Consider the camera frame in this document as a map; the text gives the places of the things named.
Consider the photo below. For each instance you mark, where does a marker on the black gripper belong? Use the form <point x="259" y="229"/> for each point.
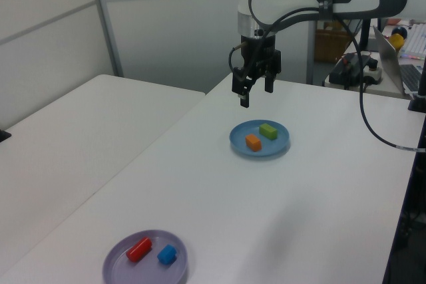
<point x="258" y="54"/>

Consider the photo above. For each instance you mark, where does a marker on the green block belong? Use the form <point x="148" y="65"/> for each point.
<point x="268" y="131"/>

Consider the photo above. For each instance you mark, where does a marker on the orange block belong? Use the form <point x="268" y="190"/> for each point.
<point x="253" y="142"/>

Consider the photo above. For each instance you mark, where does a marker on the blue block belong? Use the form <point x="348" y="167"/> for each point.
<point x="166" y="254"/>

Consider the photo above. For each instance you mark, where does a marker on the red cylinder block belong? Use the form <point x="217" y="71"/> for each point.
<point x="139" y="249"/>

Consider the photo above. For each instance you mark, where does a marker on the blue plate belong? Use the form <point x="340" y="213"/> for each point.
<point x="276" y="147"/>

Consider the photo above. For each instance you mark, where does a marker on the brown cardboard box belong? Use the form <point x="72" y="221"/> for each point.
<point x="327" y="46"/>

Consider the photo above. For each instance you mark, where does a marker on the black power box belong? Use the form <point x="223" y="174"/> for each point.
<point x="346" y="68"/>

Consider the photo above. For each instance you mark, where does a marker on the black monitor stand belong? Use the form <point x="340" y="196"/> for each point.
<point x="365" y="34"/>

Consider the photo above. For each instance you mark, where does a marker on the silver laptop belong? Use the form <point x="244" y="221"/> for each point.
<point x="387" y="58"/>

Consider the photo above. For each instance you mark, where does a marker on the yellow ball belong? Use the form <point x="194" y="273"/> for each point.
<point x="397" y="42"/>

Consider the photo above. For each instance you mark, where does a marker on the white keyboard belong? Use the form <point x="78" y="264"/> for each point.
<point x="417" y="41"/>

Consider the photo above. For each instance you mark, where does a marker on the purple plate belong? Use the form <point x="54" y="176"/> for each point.
<point x="146" y="272"/>

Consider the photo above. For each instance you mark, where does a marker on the dark frame post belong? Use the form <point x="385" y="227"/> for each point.
<point x="412" y="214"/>

